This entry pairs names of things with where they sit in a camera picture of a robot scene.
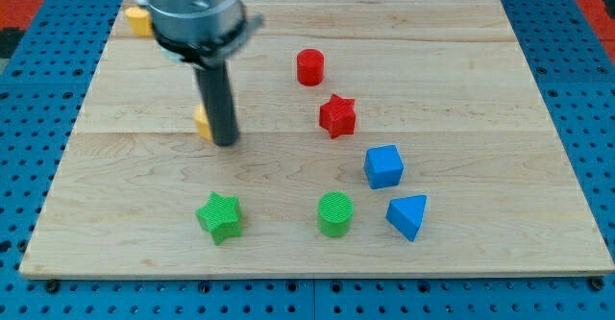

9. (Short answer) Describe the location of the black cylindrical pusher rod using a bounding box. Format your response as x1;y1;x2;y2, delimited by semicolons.
194;63;239;147

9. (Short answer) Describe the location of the yellow hexagon block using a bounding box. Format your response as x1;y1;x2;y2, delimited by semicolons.
193;104;213;141

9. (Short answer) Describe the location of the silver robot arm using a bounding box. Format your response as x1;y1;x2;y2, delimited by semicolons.
136;0;264;146

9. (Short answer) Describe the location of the yellow heart block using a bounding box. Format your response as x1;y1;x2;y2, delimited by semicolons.
124;6;154;37

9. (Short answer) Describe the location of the red cylinder block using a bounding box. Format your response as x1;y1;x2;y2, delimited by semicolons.
296;49;325;86

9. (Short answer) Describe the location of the red star block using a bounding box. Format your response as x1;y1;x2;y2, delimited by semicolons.
319;94;357;139

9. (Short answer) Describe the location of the green star block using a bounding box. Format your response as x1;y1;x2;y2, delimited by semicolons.
195;192;242;245

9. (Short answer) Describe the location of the green cylinder block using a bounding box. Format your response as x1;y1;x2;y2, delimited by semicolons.
317;191;354;237

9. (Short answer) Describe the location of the wooden board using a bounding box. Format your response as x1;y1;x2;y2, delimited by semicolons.
19;0;614;281

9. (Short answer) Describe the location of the blue cube block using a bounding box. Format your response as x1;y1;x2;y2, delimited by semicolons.
363;145;405;189

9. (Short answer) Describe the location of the blue triangle block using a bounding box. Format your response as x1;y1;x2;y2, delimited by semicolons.
385;194;428;241

